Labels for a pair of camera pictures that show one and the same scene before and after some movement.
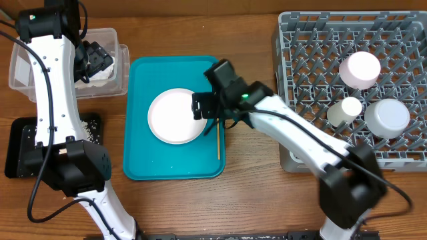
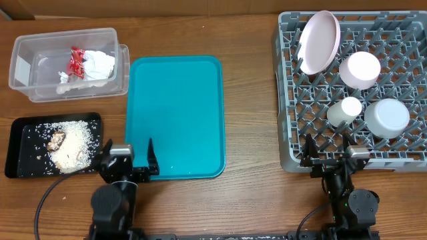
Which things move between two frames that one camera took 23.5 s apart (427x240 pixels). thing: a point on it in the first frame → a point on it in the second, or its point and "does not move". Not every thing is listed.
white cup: [344, 111] does not move
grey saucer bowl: [387, 119] does not move
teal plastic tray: [147, 157] does not move
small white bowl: [359, 71] does not move
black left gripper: [101, 59] → [143, 173]
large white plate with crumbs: [171, 118] → [319, 42]
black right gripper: [203, 105] → [329, 161]
